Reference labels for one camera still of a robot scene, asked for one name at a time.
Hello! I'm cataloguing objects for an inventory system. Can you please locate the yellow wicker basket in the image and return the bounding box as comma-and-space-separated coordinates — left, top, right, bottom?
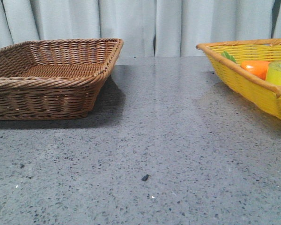
196, 38, 281, 120

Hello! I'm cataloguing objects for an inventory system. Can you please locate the yellow-green tape roll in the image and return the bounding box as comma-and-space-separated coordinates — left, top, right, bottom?
266, 61, 281, 86

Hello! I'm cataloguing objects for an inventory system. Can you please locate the orange toy carrot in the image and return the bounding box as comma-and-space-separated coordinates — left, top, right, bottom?
221, 51, 272, 81

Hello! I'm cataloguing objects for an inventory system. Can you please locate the small black debris piece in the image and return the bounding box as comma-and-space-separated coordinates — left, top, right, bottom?
141, 174, 149, 181

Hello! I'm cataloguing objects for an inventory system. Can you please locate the white curtain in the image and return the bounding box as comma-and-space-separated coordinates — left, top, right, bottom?
0, 0, 281, 57

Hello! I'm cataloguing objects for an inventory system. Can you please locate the brown wicker basket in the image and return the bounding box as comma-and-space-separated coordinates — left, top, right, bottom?
0, 38, 124, 120

